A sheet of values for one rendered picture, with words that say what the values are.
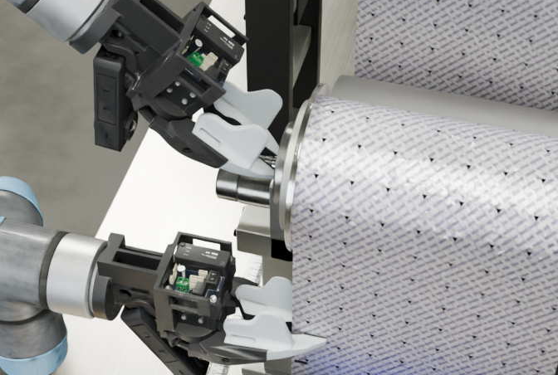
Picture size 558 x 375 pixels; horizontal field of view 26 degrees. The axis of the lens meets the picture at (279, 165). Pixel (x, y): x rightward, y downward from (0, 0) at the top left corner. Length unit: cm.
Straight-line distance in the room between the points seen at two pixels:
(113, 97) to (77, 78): 202
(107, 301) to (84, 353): 25
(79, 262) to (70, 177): 169
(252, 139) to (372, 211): 12
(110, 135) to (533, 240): 37
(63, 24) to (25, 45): 219
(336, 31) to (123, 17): 78
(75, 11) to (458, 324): 41
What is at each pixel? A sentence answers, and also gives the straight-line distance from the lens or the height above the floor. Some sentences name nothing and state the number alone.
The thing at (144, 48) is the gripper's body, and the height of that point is 135.
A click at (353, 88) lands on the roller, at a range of 114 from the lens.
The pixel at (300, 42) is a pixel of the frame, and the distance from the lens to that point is 145.
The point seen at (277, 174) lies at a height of 127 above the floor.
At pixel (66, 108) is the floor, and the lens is 297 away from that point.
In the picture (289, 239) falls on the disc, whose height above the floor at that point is 124.
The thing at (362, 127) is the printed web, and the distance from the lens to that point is 98.
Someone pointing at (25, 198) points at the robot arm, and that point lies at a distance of 133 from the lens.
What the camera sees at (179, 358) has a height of 104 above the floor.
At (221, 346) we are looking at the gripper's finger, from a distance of 110.
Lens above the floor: 199
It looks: 46 degrees down
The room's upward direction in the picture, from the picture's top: straight up
